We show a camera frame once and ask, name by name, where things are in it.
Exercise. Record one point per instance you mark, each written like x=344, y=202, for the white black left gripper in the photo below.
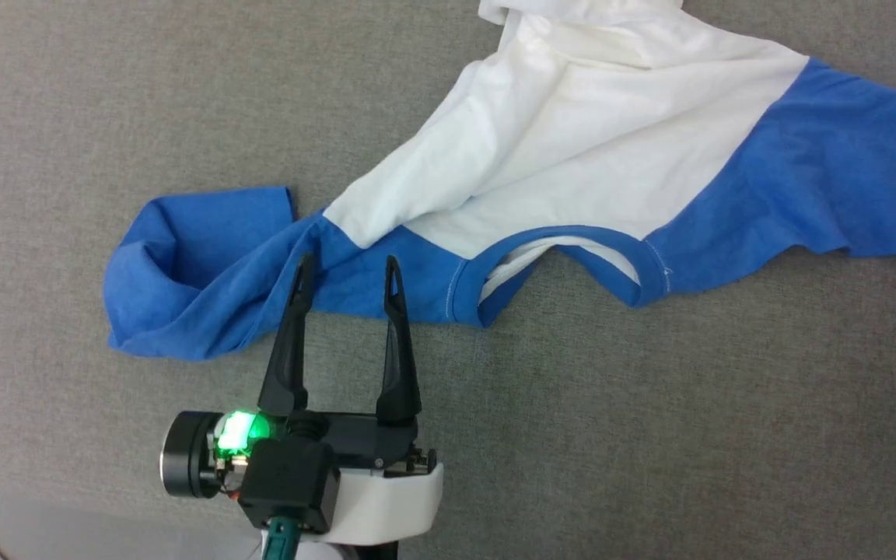
x=386, y=498

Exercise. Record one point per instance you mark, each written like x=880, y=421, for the blue and white t-shirt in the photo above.
x=611, y=140

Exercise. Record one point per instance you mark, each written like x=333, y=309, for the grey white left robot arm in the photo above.
x=374, y=554

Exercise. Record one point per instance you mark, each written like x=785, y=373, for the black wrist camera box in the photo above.
x=292, y=482

